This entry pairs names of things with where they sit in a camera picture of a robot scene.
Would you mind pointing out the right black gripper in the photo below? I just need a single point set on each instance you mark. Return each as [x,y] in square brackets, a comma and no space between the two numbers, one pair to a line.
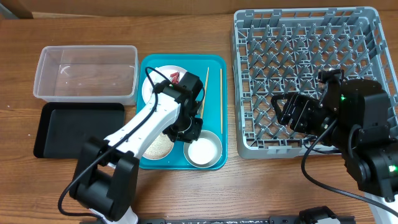
[296,109]

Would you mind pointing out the wooden chopstick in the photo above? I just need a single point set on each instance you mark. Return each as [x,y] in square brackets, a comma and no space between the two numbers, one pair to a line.
[204,95]
[221,100]

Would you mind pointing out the teal serving tray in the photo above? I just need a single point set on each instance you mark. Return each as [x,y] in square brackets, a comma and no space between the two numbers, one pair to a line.
[197,64]

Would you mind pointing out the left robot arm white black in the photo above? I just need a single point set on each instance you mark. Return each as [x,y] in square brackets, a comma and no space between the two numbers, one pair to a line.
[105,177]

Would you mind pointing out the black tray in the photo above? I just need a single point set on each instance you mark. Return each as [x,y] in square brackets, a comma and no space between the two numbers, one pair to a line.
[64,127]

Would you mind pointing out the grey dishwasher rack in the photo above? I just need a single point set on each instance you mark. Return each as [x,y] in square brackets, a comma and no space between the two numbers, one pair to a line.
[278,51]

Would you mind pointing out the right wooden chopstick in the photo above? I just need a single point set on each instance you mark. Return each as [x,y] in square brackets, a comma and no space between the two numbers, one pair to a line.
[221,100]

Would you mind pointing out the clear plastic bin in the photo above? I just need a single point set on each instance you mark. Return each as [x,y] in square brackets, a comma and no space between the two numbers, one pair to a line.
[88,74]

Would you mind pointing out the grey bowl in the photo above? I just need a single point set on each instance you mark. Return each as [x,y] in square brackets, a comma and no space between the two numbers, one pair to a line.
[205,152]

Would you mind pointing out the pink plate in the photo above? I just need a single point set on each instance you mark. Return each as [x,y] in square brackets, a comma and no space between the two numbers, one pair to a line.
[166,70]

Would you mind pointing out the red snack wrapper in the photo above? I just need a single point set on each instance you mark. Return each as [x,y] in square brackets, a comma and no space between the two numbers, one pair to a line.
[175,77]

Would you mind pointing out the left wooden chopstick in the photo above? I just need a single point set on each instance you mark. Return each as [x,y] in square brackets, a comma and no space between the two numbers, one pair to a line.
[204,95]

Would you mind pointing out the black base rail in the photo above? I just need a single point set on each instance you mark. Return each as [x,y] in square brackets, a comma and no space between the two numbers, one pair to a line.
[317,215]

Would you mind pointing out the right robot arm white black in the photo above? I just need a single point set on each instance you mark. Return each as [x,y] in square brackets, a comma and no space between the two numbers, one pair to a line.
[352,116]

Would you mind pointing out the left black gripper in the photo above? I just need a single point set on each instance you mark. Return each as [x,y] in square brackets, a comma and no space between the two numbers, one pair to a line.
[194,132]

